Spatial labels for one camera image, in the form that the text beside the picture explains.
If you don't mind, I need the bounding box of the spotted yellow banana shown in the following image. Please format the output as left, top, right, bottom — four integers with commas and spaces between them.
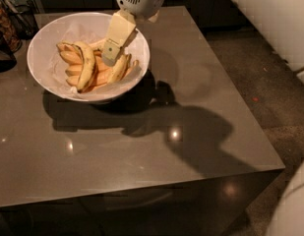
107, 54, 129, 84

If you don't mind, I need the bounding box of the yellow banana left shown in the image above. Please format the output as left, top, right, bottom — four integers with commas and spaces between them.
57, 41, 96, 92

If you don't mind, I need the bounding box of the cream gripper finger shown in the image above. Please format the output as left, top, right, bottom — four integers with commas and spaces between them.
102, 10, 136, 67

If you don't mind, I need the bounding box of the dark cluttered objects top-left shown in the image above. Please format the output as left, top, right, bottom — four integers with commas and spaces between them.
0, 0, 38, 73

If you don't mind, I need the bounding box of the bunch of orange bananas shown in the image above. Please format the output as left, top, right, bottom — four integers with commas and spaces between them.
58, 37, 140, 92

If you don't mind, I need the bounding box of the white paper bowl liner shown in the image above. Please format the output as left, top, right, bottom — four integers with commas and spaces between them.
48, 26, 150, 102

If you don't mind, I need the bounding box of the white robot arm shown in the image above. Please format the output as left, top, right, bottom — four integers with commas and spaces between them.
129, 0, 304, 236

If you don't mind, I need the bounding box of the white bowl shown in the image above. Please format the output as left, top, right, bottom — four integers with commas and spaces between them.
27, 12, 150, 104

